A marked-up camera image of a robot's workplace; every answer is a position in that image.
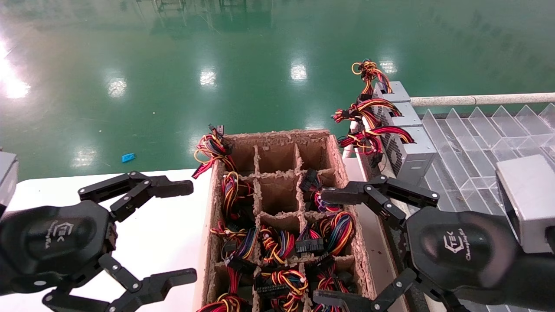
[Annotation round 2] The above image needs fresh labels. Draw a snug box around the colourful power supply cable bundle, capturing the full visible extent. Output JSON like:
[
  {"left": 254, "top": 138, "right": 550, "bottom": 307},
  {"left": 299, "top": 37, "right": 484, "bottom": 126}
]
[
  {"left": 310, "top": 256, "right": 358, "bottom": 312},
  {"left": 192, "top": 124, "right": 237, "bottom": 179},
  {"left": 197, "top": 273, "right": 252, "bottom": 312},
  {"left": 296, "top": 211, "right": 357, "bottom": 257},
  {"left": 221, "top": 171, "right": 255, "bottom": 221},
  {"left": 211, "top": 221, "right": 261, "bottom": 273},
  {"left": 255, "top": 268, "right": 309, "bottom": 312},
  {"left": 259, "top": 225, "right": 297, "bottom": 265},
  {"left": 300, "top": 168, "right": 343, "bottom": 213}
]

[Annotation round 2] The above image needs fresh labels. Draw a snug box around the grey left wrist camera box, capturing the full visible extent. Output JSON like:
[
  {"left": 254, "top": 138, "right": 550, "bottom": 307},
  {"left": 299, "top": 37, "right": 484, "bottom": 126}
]
[{"left": 0, "top": 151, "right": 20, "bottom": 208}]

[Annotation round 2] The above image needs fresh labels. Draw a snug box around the brown cardboard divider box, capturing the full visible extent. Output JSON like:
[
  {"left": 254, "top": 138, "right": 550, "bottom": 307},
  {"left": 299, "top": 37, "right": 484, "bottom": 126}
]
[{"left": 193, "top": 129, "right": 384, "bottom": 312}]

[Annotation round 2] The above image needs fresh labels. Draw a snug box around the silver power supply with cables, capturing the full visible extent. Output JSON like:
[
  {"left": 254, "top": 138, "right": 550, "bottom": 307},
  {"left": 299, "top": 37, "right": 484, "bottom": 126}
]
[
  {"left": 337, "top": 125, "right": 437, "bottom": 186},
  {"left": 332, "top": 97, "right": 422, "bottom": 130},
  {"left": 351, "top": 58, "right": 411, "bottom": 104}
]

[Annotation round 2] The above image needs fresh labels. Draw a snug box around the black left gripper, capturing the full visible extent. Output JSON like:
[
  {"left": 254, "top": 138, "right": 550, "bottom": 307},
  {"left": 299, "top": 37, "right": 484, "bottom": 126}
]
[{"left": 0, "top": 201, "right": 198, "bottom": 312}]

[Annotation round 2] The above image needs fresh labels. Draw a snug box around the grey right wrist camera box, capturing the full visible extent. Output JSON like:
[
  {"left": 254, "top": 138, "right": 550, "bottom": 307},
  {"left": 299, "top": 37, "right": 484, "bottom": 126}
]
[{"left": 496, "top": 155, "right": 555, "bottom": 254}]

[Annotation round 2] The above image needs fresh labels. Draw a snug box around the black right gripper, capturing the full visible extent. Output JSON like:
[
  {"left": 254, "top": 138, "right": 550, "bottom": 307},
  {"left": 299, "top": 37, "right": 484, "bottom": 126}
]
[{"left": 321, "top": 175, "right": 519, "bottom": 299}]

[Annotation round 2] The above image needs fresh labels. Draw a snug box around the clear acrylic divider tray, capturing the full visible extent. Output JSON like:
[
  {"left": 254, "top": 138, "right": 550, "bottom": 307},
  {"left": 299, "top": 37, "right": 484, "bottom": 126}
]
[{"left": 416, "top": 104, "right": 555, "bottom": 312}]

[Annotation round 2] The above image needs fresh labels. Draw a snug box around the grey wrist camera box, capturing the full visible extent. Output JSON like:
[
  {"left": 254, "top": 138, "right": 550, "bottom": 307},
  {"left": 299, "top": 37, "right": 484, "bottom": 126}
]
[
  {"left": 496, "top": 155, "right": 555, "bottom": 254},
  {"left": 0, "top": 151, "right": 20, "bottom": 208}
]

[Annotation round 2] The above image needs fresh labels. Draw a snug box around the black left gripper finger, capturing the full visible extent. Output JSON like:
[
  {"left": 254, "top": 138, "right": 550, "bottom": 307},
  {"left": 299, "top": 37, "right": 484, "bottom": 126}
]
[{"left": 78, "top": 170, "right": 194, "bottom": 223}]

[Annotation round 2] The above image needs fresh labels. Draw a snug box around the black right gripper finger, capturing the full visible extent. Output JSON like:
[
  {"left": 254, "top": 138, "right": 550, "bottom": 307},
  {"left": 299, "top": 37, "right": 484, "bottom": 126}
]
[{"left": 312, "top": 267, "right": 467, "bottom": 312}]

